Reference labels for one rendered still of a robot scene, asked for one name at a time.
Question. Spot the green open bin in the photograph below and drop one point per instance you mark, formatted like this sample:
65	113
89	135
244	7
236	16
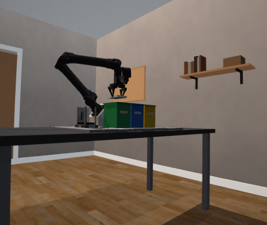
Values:
117	115

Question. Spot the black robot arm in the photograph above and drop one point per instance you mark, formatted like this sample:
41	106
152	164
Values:
121	75

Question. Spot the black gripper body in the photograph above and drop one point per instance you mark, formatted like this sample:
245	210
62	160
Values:
117	85

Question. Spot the yellow open-top bin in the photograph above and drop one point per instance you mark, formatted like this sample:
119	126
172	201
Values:
149	116

